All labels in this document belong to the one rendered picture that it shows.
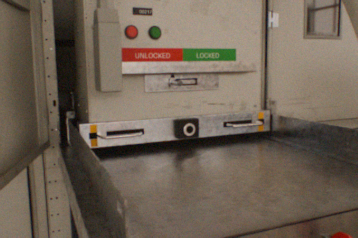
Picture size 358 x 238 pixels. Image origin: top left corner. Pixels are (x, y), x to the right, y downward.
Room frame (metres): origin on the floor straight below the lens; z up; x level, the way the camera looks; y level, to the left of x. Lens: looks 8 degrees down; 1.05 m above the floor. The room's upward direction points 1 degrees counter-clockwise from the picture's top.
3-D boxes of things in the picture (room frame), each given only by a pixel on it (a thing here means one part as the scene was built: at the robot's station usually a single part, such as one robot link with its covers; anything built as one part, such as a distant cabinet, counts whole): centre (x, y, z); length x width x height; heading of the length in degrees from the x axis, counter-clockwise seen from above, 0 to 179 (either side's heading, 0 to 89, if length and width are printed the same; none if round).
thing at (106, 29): (0.77, 0.15, 1.09); 0.08 x 0.05 x 0.17; 22
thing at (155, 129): (0.93, -0.01, 0.89); 0.54 x 0.05 x 0.06; 112
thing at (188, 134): (0.89, -0.02, 0.90); 0.06 x 0.03 x 0.05; 112
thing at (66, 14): (1.65, 0.28, 1.28); 0.58 x 0.02 x 0.19; 112
